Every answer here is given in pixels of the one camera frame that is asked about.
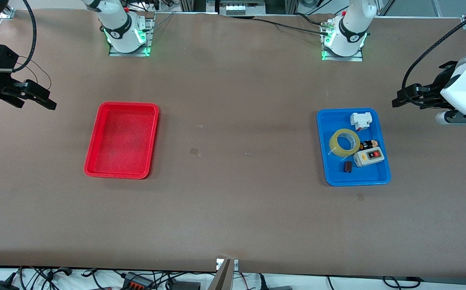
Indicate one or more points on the aluminium frame rack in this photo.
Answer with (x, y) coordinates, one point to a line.
(241, 6)

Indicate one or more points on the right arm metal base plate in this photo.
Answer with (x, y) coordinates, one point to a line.
(151, 38)

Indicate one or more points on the red plastic tray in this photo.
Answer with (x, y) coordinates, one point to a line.
(120, 141)

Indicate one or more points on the blue plastic tray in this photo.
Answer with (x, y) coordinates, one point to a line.
(337, 177)

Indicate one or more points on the black power adapter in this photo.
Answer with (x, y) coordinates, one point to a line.
(1, 285)

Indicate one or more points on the grey push-button switch box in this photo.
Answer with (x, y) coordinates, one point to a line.
(369, 158)

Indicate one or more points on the white plastic connector block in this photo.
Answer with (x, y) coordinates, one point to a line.
(361, 120)

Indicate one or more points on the yellow packing tape roll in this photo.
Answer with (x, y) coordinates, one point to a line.
(335, 146)

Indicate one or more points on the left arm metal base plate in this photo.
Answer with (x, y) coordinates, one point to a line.
(342, 58)

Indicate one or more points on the small dark maroon block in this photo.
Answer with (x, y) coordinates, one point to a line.
(347, 166)

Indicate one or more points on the small black orange part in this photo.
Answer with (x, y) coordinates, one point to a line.
(368, 144)

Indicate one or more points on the grey flat box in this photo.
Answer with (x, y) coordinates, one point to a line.
(186, 286)

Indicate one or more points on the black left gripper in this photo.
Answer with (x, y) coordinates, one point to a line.
(439, 83)

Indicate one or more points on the grey camera stand post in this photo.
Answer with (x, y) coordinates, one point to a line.
(221, 280)

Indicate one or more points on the black orange power strip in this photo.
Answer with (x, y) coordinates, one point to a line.
(136, 281)

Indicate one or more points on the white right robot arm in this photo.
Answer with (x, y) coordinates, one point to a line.
(120, 20)

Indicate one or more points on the metal table edge bracket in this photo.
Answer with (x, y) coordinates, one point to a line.
(236, 264)

